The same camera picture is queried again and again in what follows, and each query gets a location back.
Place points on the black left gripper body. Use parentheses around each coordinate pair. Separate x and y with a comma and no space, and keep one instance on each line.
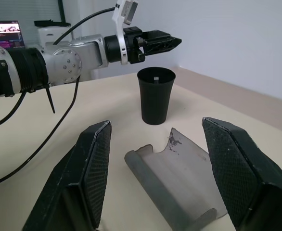
(132,45)

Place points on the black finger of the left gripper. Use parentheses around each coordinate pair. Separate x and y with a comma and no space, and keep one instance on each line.
(163,47)
(156,34)

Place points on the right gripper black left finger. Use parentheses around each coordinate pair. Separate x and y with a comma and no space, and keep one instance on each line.
(71,173)

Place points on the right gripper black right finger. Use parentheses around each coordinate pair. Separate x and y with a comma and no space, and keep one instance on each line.
(242,168)

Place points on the black plastic cup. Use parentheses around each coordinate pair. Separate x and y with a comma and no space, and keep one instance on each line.
(155,101)

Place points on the open grey glasses case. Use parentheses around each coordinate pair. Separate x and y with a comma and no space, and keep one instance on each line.
(177,173)

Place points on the grey-tipped marker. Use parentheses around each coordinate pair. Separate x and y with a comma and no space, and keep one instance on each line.
(156,79)

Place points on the flat black device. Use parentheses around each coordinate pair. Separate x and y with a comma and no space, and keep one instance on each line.
(52,23)

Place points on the laptop screen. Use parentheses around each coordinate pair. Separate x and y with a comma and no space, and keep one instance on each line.
(3,33)

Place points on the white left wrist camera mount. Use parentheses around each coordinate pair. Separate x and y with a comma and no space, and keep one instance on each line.
(119,26)

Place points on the dark window frame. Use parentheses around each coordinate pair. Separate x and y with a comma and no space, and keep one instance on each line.
(61,10)

